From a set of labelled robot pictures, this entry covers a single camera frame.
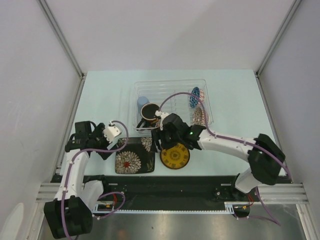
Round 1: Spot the brown lattice pattern bowl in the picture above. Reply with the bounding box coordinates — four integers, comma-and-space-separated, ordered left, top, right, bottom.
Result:
192, 106, 210, 126

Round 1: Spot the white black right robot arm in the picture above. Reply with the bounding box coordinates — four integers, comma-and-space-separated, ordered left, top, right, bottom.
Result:
151, 110, 286, 201

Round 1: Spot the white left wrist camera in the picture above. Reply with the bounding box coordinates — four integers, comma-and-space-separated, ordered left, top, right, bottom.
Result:
102, 120, 122, 144

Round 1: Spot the black floral square plate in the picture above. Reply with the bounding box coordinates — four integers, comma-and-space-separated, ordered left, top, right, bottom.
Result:
115, 137, 155, 175

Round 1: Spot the blue triangle pattern bowl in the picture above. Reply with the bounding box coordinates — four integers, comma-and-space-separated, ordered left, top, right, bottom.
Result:
189, 86, 206, 109

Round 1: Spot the yellow round saucer plate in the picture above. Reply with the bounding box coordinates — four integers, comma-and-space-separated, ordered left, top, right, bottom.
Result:
159, 144, 191, 170

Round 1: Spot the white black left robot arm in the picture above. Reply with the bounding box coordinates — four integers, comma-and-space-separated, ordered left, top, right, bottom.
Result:
44, 121, 122, 240

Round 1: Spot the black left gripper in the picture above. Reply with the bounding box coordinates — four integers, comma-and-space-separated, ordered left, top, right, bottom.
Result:
88, 123, 119, 160

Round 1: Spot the red black lacquer cup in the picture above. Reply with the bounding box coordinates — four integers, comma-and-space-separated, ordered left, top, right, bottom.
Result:
136, 103, 160, 129

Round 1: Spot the light blue plastic cup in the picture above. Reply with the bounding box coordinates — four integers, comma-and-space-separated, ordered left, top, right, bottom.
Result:
137, 96, 150, 118

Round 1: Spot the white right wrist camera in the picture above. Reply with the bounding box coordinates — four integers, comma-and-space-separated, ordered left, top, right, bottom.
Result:
155, 110, 170, 131

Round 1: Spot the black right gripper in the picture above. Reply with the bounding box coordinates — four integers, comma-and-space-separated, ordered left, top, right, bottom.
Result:
150, 126, 182, 153

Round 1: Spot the right aluminium frame post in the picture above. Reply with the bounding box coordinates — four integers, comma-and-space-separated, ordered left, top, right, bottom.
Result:
255, 0, 304, 76

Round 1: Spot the aluminium frame post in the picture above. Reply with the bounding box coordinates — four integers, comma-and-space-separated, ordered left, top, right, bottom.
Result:
36, 0, 87, 80
255, 0, 304, 76

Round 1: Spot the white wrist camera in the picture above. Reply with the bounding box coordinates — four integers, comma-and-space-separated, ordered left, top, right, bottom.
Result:
102, 120, 122, 144
155, 110, 170, 131

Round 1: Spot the white slotted cable duct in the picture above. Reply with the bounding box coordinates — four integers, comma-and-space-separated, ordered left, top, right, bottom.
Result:
92, 202, 250, 215

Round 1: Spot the left aluminium frame post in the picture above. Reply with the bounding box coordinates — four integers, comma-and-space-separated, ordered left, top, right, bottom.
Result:
36, 0, 87, 80

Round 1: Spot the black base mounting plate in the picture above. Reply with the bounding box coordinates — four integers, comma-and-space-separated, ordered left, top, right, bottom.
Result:
49, 174, 293, 203

